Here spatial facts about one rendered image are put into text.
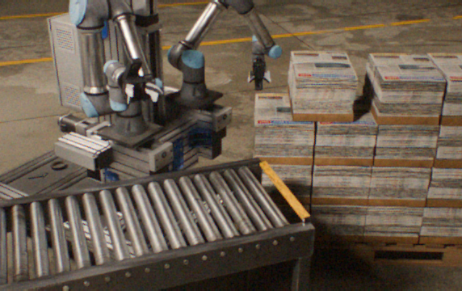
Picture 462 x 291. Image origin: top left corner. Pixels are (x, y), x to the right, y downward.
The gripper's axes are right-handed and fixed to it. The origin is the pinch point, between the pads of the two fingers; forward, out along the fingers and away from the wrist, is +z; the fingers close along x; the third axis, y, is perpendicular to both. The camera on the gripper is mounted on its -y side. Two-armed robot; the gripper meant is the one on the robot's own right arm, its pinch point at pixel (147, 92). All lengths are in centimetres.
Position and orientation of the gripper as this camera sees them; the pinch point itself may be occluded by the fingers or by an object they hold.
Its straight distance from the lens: 208.9
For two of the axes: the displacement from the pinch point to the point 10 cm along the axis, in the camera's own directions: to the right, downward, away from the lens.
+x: -8.5, 1.1, -5.1
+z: 5.1, 4.1, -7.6
